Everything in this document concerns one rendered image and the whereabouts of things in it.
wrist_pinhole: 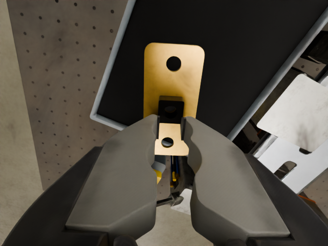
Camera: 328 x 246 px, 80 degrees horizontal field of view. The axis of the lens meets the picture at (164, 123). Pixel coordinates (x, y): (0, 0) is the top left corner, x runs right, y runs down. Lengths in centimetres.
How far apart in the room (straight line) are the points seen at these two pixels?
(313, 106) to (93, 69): 58
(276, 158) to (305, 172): 9
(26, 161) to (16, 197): 54
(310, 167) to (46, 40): 77
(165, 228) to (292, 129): 229
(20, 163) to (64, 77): 154
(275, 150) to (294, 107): 20
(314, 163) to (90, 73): 65
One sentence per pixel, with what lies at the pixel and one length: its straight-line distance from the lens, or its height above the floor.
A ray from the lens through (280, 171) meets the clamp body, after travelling 79.
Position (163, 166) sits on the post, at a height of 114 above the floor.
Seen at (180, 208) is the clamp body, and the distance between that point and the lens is 45.
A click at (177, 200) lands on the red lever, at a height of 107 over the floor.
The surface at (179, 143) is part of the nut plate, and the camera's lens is 16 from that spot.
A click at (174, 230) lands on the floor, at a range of 254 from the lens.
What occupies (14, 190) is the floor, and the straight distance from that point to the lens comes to 249.
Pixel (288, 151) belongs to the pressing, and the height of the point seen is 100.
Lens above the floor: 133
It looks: 60 degrees down
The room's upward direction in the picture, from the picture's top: 180 degrees counter-clockwise
